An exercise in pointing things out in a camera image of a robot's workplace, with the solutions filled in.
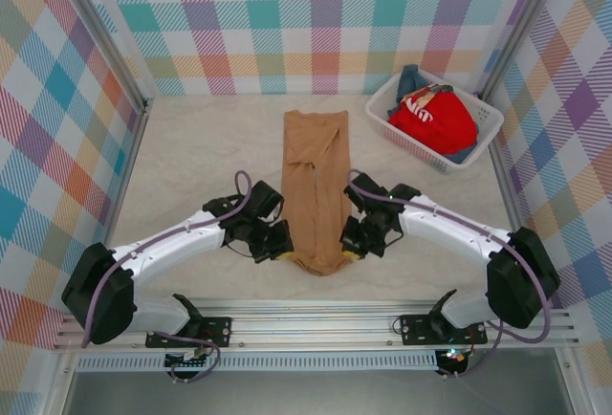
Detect tan trousers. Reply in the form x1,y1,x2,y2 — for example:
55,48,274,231
280,108,358,277

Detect red t-shirt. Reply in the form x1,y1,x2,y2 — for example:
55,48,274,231
387,92,479,156

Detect small circuit board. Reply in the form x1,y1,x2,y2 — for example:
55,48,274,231
164,350,211,369
437,347,470,369

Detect grey metal panel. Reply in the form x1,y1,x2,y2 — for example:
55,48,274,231
61,370,575,415

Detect patterned beige garment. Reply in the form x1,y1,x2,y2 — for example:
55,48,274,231
406,82,454,101

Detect blue t-shirt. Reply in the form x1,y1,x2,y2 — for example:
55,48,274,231
385,64,479,166

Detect white plastic laundry basket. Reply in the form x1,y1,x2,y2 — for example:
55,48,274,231
364,70,506,176

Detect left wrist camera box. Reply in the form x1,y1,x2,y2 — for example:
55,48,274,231
247,180,287,220

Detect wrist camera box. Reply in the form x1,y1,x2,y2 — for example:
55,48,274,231
344,172,389,210
247,180,287,220

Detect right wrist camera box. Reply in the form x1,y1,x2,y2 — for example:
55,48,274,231
344,172,389,210

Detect aluminium mounting rail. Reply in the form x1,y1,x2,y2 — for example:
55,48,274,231
52,295,579,352

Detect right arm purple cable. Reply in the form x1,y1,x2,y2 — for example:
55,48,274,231
345,168,552,381

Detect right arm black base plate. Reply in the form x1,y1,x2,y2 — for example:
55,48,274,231
399,314,489,345

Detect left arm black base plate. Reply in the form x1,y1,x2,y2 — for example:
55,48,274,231
145,317,233,349

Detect white slotted cable duct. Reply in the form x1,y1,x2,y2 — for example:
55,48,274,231
76,355,439,372

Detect aluminium side rail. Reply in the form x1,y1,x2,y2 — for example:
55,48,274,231
84,98,155,316
486,137,549,309

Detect aluminium frame post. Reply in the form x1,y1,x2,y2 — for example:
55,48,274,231
476,0,570,100
47,0,155,115

